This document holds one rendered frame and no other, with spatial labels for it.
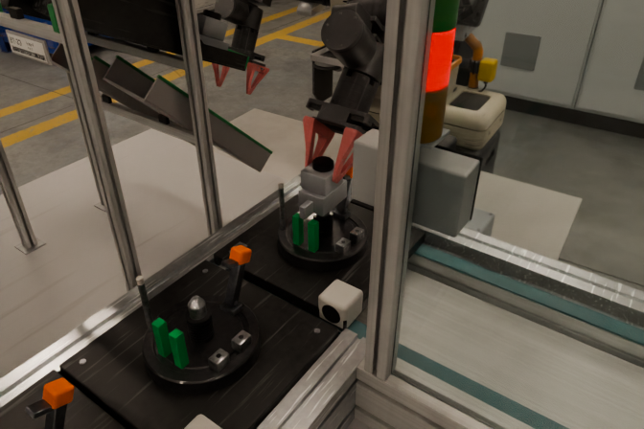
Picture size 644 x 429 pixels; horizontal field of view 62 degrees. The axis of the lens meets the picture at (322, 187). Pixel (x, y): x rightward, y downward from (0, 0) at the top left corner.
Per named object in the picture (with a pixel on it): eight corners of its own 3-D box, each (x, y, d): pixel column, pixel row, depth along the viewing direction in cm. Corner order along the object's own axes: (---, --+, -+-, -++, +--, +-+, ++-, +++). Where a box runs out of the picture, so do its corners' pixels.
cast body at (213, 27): (210, 55, 91) (220, 14, 90) (225, 61, 89) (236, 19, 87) (168, 44, 85) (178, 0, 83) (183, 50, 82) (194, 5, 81)
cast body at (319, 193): (323, 188, 82) (323, 147, 78) (347, 196, 80) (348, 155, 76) (289, 214, 76) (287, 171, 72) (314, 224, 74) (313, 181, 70)
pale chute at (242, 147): (218, 149, 106) (230, 129, 106) (261, 172, 98) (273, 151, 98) (102, 79, 84) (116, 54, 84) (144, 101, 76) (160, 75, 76)
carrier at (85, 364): (207, 269, 81) (196, 200, 74) (338, 339, 69) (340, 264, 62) (60, 377, 64) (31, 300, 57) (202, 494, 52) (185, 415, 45)
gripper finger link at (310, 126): (325, 176, 71) (351, 113, 72) (284, 162, 75) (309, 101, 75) (345, 188, 77) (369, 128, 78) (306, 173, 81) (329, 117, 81)
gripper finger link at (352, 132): (337, 181, 70) (363, 116, 71) (294, 166, 74) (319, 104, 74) (356, 192, 76) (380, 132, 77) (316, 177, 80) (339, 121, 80)
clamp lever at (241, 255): (230, 298, 69) (241, 243, 67) (241, 304, 68) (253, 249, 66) (210, 305, 66) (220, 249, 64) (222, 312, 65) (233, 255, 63)
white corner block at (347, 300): (335, 298, 75) (335, 277, 73) (363, 311, 73) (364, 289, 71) (316, 318, 72) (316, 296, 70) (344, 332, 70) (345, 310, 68)
